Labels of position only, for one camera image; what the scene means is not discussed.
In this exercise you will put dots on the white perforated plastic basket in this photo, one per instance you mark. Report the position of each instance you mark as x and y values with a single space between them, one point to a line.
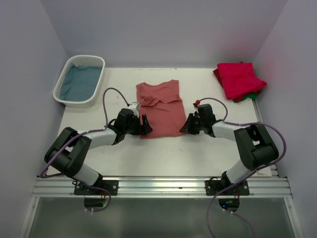
80 60

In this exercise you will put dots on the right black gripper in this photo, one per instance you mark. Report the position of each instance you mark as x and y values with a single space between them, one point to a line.
187 129

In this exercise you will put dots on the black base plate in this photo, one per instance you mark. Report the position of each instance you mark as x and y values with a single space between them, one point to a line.
215 185
110 185

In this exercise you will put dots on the folded green t shirt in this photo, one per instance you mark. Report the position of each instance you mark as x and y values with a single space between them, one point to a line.
251 96

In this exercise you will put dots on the folded crimson t shirt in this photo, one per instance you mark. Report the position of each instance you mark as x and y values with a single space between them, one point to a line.
238 79

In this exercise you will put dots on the aluminium mounting rail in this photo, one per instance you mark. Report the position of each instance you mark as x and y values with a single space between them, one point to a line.
167 187

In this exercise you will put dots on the folded dark red t shirt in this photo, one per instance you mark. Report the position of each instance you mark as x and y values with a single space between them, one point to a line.
218 77

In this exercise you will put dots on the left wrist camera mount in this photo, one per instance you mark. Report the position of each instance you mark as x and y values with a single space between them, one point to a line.
134 107

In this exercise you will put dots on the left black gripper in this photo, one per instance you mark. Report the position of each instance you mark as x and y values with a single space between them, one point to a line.
143 129

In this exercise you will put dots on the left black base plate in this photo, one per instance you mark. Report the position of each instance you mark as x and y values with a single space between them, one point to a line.
110 185

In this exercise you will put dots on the blue t shirt in basket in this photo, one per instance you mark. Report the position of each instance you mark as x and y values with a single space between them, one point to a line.
79 83

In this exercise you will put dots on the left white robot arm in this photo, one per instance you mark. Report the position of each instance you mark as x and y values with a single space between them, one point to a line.
68 152

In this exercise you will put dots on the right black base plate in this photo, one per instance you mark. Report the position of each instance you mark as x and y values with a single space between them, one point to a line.
215 185

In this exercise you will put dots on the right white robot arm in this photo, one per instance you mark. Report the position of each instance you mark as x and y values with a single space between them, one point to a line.
255 146

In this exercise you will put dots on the salmon pink t shirt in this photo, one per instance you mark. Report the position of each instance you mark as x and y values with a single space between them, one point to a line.
163 107

